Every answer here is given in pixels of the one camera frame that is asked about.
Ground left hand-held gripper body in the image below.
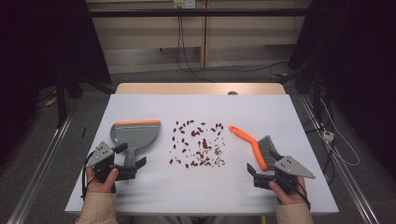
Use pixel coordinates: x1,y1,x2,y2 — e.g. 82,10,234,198
86,141,137,181

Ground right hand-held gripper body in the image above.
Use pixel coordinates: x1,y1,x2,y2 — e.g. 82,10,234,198
253,155,316,195

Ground grey dustpan with orange edge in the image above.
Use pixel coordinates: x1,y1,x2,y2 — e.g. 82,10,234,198
109,119,162,169

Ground orange brush with grey bristles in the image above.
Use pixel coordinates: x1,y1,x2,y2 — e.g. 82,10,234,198
229,125,283,172

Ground scatter of red beans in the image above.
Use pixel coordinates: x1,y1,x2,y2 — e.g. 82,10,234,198
169,119,227,169

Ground person's right hand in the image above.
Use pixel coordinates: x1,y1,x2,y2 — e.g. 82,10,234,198
269,176,307,205

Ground person's left hand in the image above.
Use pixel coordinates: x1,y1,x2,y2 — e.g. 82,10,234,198
86,167,120,194

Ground white power adapter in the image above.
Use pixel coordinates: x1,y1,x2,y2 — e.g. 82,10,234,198
321,130,335,143

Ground white table mat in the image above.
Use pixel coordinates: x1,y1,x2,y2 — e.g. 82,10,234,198
64,93,340,216

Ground black metal stand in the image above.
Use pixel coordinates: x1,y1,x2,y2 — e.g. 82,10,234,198
278,59,331,125
54,69,116,129

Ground black curtain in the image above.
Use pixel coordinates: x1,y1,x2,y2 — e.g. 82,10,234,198
0,0,112,166
288,0,396,178

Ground black horizontal bar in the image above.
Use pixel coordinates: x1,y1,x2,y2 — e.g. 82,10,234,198
88,8,309,18

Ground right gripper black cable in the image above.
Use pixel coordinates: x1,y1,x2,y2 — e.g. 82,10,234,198
292,181,312,210

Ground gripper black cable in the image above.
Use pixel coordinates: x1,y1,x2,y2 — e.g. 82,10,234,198
80,150,97,200
292,181,312,210

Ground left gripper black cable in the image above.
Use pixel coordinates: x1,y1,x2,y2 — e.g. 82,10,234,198
80,150,97,200

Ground aluminium floor rail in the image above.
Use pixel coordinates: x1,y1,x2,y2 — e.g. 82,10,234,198
298,94,381,224
6,115,74,224

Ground white cable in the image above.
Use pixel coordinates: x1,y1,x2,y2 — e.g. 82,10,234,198
320,97,361,167

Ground black hanging cable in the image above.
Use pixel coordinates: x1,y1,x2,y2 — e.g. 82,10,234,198
176,7,216,83

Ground white wall socket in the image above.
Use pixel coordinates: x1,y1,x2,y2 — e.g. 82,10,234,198
173,0,196,9

